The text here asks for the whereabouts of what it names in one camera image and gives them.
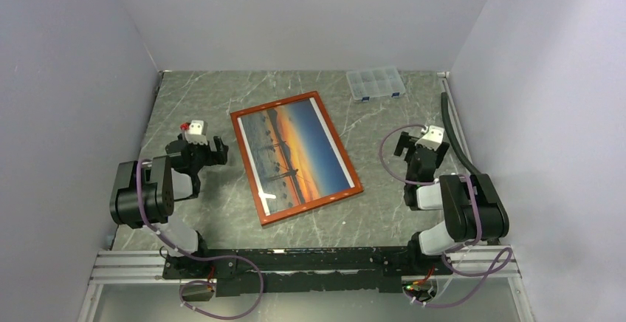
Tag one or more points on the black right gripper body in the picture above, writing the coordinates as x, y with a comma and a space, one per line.
407, 142

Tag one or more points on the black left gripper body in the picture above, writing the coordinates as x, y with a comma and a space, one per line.
202, 154

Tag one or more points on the orange wooden picture frame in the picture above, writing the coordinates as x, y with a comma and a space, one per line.
244, 163

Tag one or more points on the sunset photo print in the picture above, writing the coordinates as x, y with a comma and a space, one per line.
293, 156

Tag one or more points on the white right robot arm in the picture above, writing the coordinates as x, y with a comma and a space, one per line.
470, 204

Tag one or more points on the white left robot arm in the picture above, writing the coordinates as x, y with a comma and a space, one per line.
144, 193

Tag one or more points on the clear plastic organizer box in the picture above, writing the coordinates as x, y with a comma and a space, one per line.
367, 84

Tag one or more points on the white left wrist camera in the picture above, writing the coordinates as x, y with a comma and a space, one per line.
194, 132

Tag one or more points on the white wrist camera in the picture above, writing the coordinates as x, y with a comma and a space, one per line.
194, 132
432, 137

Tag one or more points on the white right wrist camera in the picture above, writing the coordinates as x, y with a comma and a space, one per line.
432, 137

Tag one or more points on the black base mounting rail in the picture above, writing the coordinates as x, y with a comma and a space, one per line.
247, 271

